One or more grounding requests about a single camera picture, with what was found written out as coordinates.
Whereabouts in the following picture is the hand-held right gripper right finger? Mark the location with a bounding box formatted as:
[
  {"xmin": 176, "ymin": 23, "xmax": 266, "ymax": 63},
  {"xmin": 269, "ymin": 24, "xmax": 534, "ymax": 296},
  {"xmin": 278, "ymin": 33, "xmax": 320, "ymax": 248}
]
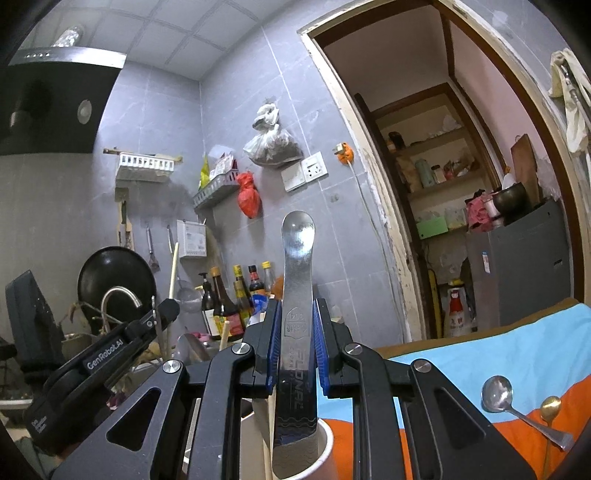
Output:
[{"xmin": 313, "ymin": 298, "xmax": 539, "ymax": 480}]

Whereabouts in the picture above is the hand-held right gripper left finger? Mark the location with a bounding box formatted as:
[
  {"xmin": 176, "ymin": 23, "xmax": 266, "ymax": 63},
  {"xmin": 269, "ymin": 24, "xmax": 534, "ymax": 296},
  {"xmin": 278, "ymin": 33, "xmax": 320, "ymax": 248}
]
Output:
[{"xmin": 48, "ymin": 299, "xmax": 283, "ymax": 480}]

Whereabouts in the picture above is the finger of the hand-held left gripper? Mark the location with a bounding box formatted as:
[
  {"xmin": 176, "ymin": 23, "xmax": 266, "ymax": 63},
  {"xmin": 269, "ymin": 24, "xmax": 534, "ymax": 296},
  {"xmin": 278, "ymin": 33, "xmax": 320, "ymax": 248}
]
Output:
[{"xmin": 147, "ymin": 298, "xmax": 181, "ymax": 330}]

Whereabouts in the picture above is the steel butter knife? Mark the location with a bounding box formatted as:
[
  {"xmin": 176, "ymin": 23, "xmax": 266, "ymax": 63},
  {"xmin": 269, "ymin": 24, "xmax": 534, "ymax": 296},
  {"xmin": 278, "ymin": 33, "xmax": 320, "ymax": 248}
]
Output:
[{"xmin": 271, "ymin": 210, "xmax": 319, "ymax": 479}]

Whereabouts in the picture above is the white utensil holder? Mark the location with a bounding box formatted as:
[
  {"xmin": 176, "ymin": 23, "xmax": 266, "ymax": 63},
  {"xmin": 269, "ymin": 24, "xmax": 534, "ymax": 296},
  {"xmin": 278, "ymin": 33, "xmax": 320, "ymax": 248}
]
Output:
[{"xmin": 187, "ymin": 394, "xmax": 341, "ymax": 480}]

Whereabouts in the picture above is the long wooden stick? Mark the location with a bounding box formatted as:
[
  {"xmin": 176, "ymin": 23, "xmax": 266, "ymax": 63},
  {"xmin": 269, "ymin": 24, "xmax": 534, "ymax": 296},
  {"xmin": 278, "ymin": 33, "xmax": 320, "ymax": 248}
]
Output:
[{"xmin": 168, "ymin": 242, "xmax": 180, "ymax": 302}]

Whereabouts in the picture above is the black pump bottle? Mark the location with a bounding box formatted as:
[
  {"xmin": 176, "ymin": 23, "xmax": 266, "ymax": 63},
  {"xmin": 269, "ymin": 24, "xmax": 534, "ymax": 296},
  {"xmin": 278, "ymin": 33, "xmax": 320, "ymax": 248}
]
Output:
[{"xmin": 199, "ymin": 272, "xmax": 218, "ymax": 325}]

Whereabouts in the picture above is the steel faucet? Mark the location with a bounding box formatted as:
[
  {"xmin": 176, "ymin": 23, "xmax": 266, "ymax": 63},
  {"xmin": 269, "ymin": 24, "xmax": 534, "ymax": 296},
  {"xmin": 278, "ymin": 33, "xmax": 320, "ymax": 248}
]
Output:
[{"xmin": 100, "ymin": 286, "xmax": 144, "ymax": 334}]

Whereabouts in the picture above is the hanging steel spatula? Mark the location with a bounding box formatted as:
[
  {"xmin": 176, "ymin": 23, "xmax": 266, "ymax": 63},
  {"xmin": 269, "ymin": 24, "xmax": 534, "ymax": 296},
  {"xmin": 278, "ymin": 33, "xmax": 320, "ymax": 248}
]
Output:
[{"xmin": 146, "ymin": 226, "xmax": 162, "ymax": 273}]

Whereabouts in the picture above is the large dark soy sauce bottle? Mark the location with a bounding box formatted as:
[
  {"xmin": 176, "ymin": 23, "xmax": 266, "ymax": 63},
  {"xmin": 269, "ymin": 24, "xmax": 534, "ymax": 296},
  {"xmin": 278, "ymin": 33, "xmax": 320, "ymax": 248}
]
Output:
[{"xmin": 210, "ymin": 267, "xmax": 246, "ymax": 337}]

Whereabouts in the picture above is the red-capped sauce bottle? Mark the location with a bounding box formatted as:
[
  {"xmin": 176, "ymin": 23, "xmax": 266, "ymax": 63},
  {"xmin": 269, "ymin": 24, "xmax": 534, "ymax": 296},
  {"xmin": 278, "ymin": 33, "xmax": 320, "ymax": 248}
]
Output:
[{"xmin": 248, "ymin": 264, "xmax": 267, "ymax": 297}]

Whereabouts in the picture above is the black wok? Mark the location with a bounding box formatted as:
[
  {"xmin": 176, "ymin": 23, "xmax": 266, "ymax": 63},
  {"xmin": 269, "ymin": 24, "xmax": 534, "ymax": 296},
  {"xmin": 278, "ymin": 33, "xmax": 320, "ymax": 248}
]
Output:
[{"xmin": 77, "ymin": 247, "xmax": 157, "ymax": 325}]

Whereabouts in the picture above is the red plastic bag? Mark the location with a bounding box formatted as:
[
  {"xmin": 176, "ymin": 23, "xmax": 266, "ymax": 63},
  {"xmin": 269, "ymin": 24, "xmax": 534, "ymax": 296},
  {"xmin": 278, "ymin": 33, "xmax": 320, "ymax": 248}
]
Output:
[{"xmin": 237, "ymin": 171, "xmax": 262, "ymax": 219}]

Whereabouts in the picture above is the red white bottle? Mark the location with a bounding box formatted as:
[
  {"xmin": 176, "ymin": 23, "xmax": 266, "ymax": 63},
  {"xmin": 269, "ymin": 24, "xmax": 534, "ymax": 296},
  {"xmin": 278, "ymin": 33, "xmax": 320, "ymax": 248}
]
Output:
[{"xmin": 445, "ymin": 281, "xmax": 476, "ymax": 338}]

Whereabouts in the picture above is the green box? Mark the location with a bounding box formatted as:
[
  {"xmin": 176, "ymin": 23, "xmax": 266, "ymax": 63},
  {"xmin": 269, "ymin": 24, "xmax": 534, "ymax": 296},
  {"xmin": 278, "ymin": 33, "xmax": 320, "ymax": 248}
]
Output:
[{"xmin": 416, "ymin": 217, "xmax": 449, "ymax": 240}]

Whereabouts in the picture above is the round bowl steel spoon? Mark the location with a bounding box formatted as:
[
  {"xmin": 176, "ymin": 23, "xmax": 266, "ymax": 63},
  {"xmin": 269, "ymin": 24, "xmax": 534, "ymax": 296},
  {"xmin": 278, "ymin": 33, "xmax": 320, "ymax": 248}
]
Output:
[{"xmin": 481, "ymin": 376, "xmax": 575, "ymax": 452}]

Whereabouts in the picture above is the blue orange brown striped cloth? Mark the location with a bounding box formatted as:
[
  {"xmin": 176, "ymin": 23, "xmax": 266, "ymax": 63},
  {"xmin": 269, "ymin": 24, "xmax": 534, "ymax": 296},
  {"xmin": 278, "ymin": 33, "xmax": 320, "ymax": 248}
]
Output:
[{"xmin": 332, "ymin": 302, "xmax": 591, "ymax": 480}]

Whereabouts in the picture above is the grey plastic bag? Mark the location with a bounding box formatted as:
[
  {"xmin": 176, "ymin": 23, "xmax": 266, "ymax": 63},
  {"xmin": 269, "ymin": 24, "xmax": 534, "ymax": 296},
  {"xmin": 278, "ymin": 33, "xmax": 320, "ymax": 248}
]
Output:
[{"xmin": 243, "ymin": 103, "xmax": 304, "ymax": 166}]

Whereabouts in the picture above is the pink cloth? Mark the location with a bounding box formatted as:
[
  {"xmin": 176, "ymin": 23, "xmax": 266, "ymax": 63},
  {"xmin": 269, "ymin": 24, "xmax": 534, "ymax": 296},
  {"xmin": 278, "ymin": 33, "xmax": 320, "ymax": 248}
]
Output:
[{"xmin": 466, "ymin": 193, "xmax": 502, "ymax": 230}]

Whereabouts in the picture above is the wooden shelf unit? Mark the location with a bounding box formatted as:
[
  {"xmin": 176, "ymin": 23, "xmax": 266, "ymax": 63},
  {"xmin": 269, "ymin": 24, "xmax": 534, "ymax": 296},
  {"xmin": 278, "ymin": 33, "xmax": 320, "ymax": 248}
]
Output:
[{"xmin": 355, "ymin": 83, "xmax": 505, "ymax": 241}]

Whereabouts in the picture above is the gold spoon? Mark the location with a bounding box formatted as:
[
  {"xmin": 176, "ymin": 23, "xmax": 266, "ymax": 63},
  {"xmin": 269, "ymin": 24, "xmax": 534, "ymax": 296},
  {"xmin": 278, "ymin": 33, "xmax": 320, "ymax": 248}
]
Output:
[{"xmin": 539, "ymin": 396, "xmax": 563, "ymax": 479}]

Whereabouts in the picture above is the black range hood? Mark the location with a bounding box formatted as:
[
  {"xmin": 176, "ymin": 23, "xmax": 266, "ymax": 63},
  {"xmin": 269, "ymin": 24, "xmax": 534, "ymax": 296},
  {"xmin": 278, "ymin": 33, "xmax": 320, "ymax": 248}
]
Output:
[{"xmin": 0, "ymin": 46, "xmax": 128, "ymax": 156}]

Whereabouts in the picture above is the black pot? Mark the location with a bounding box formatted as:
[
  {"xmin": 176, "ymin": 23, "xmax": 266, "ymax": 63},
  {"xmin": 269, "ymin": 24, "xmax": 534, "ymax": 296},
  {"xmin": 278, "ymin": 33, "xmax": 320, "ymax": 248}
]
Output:
[{"xmin": 492, "ymin": 182, "xmax": 530, "ymax": 220}]

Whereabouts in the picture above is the wooden cutting board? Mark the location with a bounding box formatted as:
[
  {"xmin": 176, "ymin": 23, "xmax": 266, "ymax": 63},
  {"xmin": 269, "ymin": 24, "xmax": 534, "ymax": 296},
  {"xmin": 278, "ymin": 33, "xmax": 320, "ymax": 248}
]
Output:
[{"xmin": 510, "ymin": 134, "xmax": 541, "ymax": 206}]

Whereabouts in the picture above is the foil vent pipe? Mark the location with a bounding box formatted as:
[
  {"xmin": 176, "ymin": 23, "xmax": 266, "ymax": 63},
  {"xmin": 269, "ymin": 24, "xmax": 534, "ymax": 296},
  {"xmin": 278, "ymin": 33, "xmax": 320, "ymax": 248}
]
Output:
[{"xmin": 52, "ymin": 25, "xmax": 86, "ymax": 48}]

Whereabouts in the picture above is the cream rubber glove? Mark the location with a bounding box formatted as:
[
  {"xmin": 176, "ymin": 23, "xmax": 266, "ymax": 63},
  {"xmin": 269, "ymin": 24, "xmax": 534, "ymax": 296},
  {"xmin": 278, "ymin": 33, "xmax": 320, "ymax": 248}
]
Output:
[
  {"xmin": 548, "ymin": 50, "xmax": 578, "ymax": 100},
  {"xmin": 561, "ymin": 65, "xmax": 591, "ymax": 154}
]

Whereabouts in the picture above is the white wall box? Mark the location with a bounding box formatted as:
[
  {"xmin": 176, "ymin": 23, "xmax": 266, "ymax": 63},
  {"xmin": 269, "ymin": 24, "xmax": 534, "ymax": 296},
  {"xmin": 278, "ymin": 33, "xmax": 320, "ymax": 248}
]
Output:
[{"xmin": 177, "ymin": 219, "xmax": 208, "ymax": 260}]

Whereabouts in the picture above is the grey wall rack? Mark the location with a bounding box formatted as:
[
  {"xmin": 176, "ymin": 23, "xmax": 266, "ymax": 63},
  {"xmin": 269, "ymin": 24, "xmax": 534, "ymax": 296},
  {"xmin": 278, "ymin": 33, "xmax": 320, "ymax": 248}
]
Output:
[{"xmin": 192, "ymin": 173, "xmax": 241, "ymax": 212}]

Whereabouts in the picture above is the white cable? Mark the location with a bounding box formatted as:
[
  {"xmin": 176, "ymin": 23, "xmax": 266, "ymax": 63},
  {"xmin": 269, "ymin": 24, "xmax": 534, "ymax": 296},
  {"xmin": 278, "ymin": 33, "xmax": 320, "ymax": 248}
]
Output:
[{"xmin": 350, "ymin": 161, "xmax": 409, "ymax": 282}]

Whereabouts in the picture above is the white wall rack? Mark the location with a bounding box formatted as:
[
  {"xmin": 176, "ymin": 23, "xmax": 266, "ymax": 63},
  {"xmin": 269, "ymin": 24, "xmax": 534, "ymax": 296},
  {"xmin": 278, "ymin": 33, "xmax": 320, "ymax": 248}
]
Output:
[{"xmin": 115, "ymin": 152, "xmax": 179, "ymax": 184}]

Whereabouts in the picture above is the white wall socket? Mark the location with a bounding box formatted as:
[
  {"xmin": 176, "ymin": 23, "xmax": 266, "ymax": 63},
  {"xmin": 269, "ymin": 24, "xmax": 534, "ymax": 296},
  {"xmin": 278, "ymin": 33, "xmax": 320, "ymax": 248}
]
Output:
[{"xmin": 281, "ymin": 152, "xmax": 328, "ymax": 193}]

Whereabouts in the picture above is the wooden door frame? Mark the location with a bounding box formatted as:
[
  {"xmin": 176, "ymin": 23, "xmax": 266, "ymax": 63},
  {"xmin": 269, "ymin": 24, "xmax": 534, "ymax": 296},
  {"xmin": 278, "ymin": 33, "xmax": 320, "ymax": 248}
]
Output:
[{"xmin": 298, "ymin": 0, "xmax": 591, "ymax": 344}]

